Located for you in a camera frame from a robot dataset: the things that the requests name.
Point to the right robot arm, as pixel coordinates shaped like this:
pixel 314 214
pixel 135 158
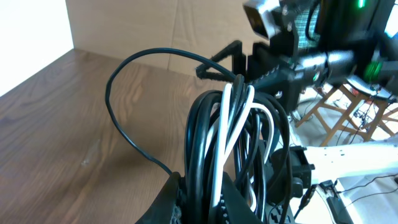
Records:
pixel 309 43

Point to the wooden chair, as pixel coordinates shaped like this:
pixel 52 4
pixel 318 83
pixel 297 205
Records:
pixel 346 114

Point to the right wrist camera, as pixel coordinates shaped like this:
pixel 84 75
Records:
pixel 259 13

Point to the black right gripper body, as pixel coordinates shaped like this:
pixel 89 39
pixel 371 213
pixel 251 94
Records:
pixel 280 67

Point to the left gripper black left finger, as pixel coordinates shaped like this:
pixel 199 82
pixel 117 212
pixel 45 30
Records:
pixel 164 209

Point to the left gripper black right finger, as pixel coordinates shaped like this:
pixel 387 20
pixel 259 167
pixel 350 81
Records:
pixel 232 207

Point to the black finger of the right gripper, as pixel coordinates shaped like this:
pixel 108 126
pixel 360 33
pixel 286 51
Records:
pixel 224 62

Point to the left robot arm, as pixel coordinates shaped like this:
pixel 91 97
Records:
pixel 309 166

